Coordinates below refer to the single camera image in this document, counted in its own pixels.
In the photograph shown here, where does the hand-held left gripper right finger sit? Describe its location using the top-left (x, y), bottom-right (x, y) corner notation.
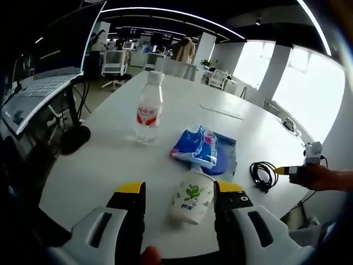
top-left (212, 179), bottom-right (293, 265)

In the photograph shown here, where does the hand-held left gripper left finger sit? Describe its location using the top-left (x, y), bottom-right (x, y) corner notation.
top-left (70, 181), bottom-right (147, 265)

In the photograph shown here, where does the black cable item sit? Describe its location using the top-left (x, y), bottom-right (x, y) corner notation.
top-left (249, 161), bottom-right (281, 194)

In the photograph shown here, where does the green-print paper cup item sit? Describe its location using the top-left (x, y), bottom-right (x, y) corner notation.
top-left (168, 169), bottom-right (217, 226)

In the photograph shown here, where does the blue tissue packet item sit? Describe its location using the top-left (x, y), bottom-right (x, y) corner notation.
top-left (169, 124), bottom-right (221, 169)

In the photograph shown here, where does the clear water bottle item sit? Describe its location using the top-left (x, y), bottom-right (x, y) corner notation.
top-left (135, 70), bottom-right (165, 144)

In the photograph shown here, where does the person's right hand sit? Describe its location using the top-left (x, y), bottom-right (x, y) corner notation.
top-left (299, 165), bottom-right (336, 191)

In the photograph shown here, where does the person's left hand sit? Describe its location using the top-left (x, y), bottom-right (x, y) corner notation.
top-left (140, 245), bottom-right (162, 265)

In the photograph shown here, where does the white desk socket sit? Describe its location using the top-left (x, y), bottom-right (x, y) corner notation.
top-left (281, 117), bottom-right (303, 136)

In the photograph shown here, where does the white table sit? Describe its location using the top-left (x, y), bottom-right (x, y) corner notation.
top-left (38, 70), bottom-right (323, 249)

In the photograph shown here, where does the black laptop stand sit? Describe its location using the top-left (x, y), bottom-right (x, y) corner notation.
top-left (46, 79), bottom-right (92, 155)

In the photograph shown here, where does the clear plastic strip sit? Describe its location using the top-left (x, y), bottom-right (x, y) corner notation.
top-left (199, 102), bottom-right (245, 121)

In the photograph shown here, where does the white office chair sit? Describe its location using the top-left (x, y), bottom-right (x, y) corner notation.
top-left (211, 68), bottom-right (230, 89)
top-left (101, 51), bottom-right (129, 91)

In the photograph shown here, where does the curved ceiling light strip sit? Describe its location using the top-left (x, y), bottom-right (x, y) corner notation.
top-left (297, 0), bottom-right (332, 56)

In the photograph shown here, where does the open laptop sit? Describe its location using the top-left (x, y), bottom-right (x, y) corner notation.
top-left (1, 0), bottom-right (108, 136)

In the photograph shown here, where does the long ceiling light strip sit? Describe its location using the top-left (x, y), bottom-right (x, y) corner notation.
top-left (100, 7), bottom-right (248, 39)

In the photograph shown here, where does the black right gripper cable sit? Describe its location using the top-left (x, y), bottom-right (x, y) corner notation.
top-left (281, 154), bottom-right (329, 221)

